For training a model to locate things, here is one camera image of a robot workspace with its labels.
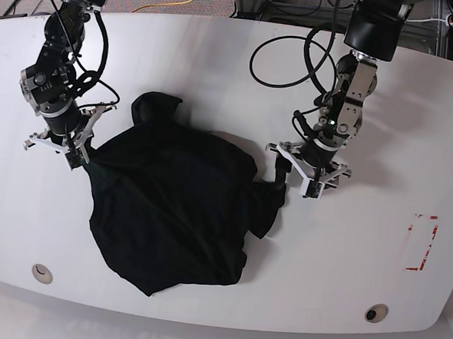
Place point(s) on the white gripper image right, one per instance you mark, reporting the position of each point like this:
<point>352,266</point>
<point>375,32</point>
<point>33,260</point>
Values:
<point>313,162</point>

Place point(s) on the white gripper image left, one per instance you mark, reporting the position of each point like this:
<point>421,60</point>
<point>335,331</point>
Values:
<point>75,141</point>

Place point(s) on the black t-shirt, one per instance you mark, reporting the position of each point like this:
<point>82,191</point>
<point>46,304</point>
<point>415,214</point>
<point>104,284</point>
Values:
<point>172,205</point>

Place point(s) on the red tape rectangle marking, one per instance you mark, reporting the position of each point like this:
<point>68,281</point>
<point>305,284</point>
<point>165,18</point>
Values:
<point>420,238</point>

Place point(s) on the black cable image right arm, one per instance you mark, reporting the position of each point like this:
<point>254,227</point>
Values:
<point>293,74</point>

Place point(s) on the left table cable grommet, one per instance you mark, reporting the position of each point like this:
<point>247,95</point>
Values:
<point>42,274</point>

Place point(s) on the table cable grommet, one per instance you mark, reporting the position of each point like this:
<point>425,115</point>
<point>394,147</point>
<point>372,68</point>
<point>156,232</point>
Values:
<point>376,313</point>
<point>42,274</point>

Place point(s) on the right table cable grommet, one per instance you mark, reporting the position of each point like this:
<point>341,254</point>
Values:
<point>376,313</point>

